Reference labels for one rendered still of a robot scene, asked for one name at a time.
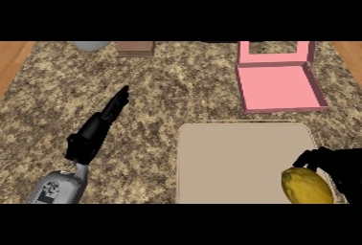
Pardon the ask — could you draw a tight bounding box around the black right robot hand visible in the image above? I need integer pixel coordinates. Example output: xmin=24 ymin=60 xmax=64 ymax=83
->
xmin=291 ymin=145 xmax=362 ymax=205

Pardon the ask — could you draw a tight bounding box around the beige tray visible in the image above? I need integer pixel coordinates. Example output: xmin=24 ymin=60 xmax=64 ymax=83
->
xmin=178 ymin=120 xmax=349 ymax=205

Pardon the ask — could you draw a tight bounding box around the pink open cardboard box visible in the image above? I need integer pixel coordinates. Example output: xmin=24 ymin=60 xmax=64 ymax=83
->
xmin=235 ymin=41 xmax=331 ymax=114

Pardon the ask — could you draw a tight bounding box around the brown wooden block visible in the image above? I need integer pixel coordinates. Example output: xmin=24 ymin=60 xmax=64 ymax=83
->
xmin=116 ymin=41 xmax=157 ymax=58

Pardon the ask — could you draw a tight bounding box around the grey round bowl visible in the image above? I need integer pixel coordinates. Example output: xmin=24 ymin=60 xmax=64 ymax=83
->
xmin=71 ymin=41 xmax=114 ymax=52

